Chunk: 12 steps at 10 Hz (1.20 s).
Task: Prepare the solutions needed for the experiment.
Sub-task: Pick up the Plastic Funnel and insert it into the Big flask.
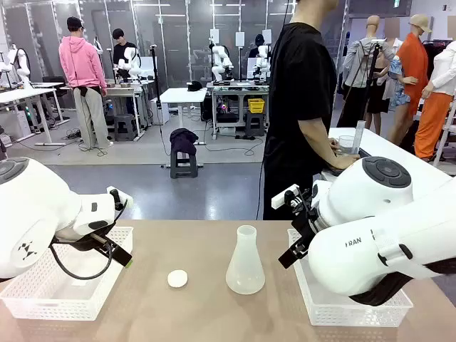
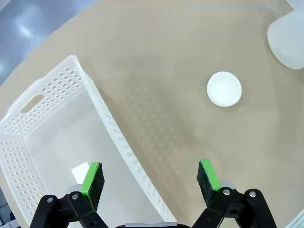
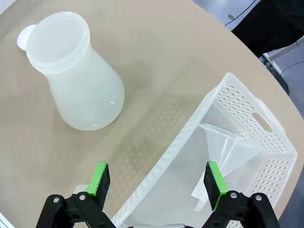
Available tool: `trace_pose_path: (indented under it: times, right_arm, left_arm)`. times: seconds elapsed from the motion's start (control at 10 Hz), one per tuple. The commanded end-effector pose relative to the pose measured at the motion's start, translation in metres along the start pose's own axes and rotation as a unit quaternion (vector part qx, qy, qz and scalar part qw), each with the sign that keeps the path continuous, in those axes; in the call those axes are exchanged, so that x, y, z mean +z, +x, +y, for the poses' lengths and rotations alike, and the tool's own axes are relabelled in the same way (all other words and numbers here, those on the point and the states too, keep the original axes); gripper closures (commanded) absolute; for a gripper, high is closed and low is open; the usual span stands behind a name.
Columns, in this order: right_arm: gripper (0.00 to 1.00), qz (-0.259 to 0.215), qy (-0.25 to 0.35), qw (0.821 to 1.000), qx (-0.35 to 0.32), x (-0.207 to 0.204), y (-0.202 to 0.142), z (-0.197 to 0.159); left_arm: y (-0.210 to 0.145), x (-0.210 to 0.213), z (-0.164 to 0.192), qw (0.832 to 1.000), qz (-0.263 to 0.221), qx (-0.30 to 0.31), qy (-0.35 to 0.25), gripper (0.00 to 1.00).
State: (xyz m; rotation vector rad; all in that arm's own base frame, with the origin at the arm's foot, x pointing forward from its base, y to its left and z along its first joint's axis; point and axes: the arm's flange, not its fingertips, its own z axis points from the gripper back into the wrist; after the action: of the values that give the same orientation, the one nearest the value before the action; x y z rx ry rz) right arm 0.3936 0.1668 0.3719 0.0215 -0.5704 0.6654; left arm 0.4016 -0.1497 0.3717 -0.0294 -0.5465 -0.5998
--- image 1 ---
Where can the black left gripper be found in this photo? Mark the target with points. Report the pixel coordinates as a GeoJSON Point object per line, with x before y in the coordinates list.
{"type": "Point", "coordinates": [89, 242]}

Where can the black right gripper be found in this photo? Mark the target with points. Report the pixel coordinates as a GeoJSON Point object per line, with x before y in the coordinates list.
{"type": "Point", "coordinates": [304, 229]}

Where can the translucent plastic conical flask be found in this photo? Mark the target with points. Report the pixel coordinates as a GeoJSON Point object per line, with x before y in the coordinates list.
{"type": "Point", "coordinates": [246, 274]}

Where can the white round flask cap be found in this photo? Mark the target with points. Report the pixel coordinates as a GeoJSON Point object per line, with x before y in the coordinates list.
{"type": "Point", "coordinates": [177, 278]}

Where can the white perforated plastic basket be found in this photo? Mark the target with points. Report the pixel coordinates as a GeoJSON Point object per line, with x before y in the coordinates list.
{"type": "Point", "coordinates": [53, 304]}
{"type": "Point", "coordinates": [338, 315]}

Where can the clear plastic beaker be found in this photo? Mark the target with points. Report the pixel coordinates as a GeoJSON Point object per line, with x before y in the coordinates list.
{"type": "Point", "coordinates": [347, 146]}

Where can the clear plastic graduated cylinder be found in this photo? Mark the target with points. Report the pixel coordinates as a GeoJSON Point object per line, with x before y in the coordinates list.
{"type": "Point", "coordinates": [360, 137]}

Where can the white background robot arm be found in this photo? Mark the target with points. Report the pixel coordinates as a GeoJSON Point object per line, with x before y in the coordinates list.
{"type": "Point", "coordinates": [221, 64]}
{"type": "Point", "coordinates": [21, 64]}
{"type": "Point", "coordinates": [130, 62]}
{"type": "Point", "coordinates": [263, 62]}

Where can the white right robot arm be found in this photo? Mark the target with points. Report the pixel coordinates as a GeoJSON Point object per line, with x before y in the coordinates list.
{"type": "Point", "coordinates": [374, 249]}

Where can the person's right forearm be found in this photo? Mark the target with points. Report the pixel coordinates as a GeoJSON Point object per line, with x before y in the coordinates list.
{"type": "Point", "coordinates": [315, 146]}

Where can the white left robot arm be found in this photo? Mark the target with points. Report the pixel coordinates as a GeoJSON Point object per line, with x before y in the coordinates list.
{"type": "Point", "coordinates": [35, 206]}

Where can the person's right hand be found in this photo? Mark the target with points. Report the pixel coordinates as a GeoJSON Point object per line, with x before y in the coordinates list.
{"type": "Point", "coordinates": [343, 162]}

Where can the person's left hand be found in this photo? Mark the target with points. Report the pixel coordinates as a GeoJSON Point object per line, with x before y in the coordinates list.
{"type": "Point", "coordinates": [335, 145]}

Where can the grey plastic step stool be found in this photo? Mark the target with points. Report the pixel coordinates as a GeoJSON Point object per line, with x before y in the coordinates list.
{"type": "Point", "coordinates": [254, 124]}
{"type": "Point", "coordinates": [183, 165]}
{"type": "Point", "coordinates": [124, 128]}

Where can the dark crumpled cloth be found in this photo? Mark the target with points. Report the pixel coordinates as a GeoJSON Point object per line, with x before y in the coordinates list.
{"type": "Point", "coordinates": [183, 139]}

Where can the yellow plastic basket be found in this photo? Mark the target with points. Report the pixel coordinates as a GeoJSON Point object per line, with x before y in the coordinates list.
{"type": "Point", "coordinates": [256, 105]}

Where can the person in black t-shirt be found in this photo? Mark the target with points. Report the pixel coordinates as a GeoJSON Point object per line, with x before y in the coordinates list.
{"type": "Point", "coordinates": [299, 89]}

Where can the white standing desk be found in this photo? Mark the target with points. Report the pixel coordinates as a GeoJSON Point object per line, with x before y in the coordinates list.
{"type": "Point", "coordinates": [183, 95]}

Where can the long white desk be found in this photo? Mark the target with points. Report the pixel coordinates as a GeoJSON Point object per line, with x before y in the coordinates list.
{"type": "Point", "coordinates": [21, 96]}

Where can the black cap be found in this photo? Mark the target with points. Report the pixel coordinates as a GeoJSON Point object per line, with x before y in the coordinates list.
{"type": "Point", "coordinates": [194, 85]}

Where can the person in pink hoodie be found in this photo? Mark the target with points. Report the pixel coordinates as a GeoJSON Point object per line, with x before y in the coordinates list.
{"type": "Point", "coordinates": [83, 64]}

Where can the black tripod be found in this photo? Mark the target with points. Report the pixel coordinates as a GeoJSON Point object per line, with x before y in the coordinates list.
{"type": "Point", "coordinates": [368, 78]}

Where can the background person black t-shirt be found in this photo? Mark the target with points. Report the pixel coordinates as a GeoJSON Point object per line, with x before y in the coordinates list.
{"type": "Point", "coordinates": [123, 50]}

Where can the figure in blue floral dress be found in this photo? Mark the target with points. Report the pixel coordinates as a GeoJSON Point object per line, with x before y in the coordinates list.
{"type": "Point", "coordinates": [397, 82]}

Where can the mannequin in grey shirt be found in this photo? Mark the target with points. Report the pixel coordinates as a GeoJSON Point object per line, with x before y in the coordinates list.
{"type": "Point", "coordinates": [360, 64]}

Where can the mannequin white top orange trousers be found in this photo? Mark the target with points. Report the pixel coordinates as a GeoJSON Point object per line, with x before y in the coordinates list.
{"type": "Point", "coordinates": [440, 107]}

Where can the background person black clothes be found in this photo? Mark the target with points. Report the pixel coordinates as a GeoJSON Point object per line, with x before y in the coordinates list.
{"type": "Point", "coordinates": [258, 41]}

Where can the mannequin in orange dress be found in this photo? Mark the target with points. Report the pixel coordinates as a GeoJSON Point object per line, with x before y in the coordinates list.
{"type": "Point", "coordinates": [415, 71]}

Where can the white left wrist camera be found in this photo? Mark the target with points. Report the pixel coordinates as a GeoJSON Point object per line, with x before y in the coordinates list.
{"type": "Point", "coordinates": [121, 197]}

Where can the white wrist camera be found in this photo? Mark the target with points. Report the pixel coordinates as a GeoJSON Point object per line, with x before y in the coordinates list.
{"type": "Point", "coordinates": [283, 197]}
{"type": "Point", "coordinates": [121, 197]}

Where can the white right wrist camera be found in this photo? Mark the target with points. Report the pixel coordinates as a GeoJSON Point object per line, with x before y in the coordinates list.
{"type": "Point", "coordinates": [283, 197]}

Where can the black camera stand pole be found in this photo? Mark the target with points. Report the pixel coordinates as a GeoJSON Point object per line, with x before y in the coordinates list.
{"type": "Point", "coordinates": [156, 82]}

